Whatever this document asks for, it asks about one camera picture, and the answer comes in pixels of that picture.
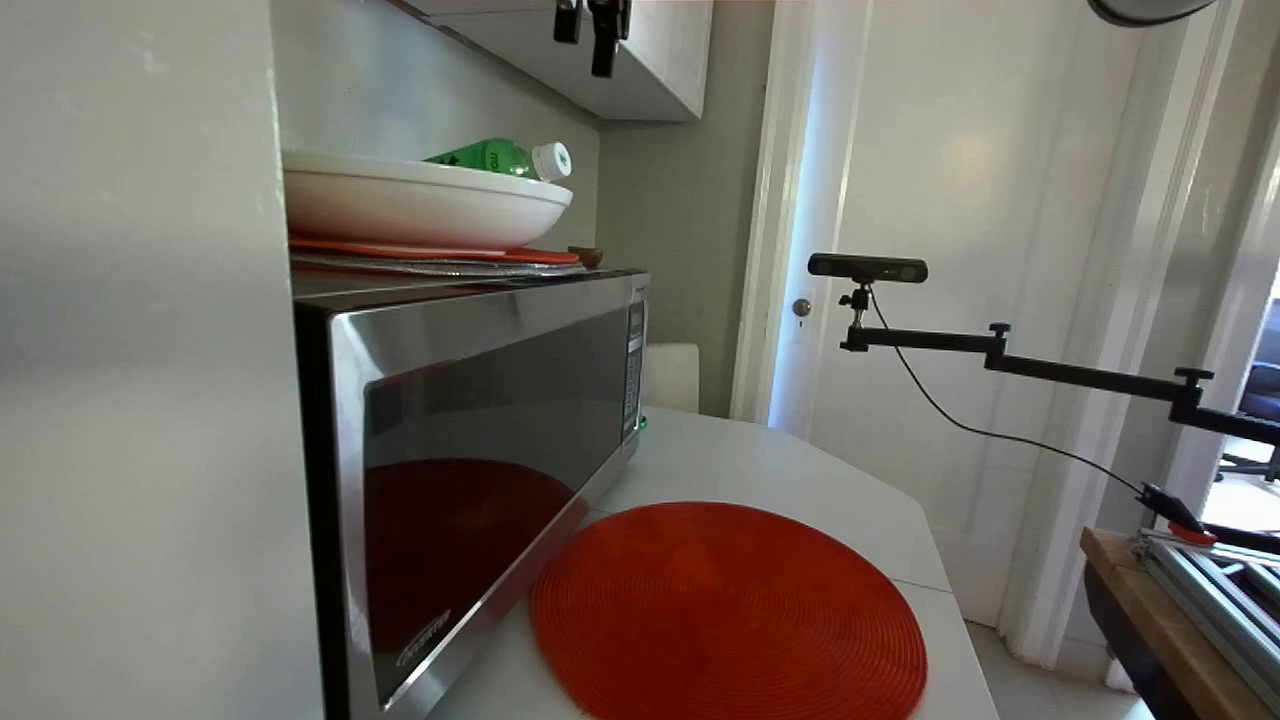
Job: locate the green bottle with white cap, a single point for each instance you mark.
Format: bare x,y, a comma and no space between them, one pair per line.
502,158

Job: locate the round red woven mat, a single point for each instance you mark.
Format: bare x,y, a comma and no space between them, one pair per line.
726,612
413,248

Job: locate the stainless steel microwave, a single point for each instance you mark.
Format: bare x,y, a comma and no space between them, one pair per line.
467,483

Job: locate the white overhead cabinet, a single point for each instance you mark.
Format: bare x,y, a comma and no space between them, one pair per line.
666,63

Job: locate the white ceramic bowl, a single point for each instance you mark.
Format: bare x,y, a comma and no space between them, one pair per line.
413,206

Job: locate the round door knob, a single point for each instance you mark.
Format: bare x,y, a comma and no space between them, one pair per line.
800,306

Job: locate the small white box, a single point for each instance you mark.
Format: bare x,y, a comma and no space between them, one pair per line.
673,377

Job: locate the white door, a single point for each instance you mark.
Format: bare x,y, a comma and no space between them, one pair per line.
963,335

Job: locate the red and black clamp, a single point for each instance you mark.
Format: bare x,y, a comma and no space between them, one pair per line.
1172,515

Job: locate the wooden table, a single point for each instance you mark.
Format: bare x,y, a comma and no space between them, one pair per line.
1172,625

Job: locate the black bar camera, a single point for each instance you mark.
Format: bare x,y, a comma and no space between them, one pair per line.
866,270

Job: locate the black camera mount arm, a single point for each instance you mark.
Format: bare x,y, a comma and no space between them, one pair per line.
1066,374

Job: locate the aluminium rail base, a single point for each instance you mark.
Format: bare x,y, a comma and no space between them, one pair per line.
1220,585

